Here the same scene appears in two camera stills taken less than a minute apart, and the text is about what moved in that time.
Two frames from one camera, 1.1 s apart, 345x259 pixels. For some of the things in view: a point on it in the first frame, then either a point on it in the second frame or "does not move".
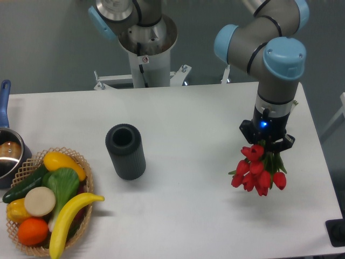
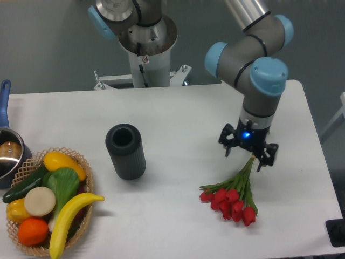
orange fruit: (33, 231) does not move
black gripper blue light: (268, 128) to (249, 137)
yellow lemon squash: (55, 159) does not move
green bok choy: (64, 182) does not move
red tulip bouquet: (256, 173) to (233, 197)
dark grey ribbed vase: (124, 142) does not move
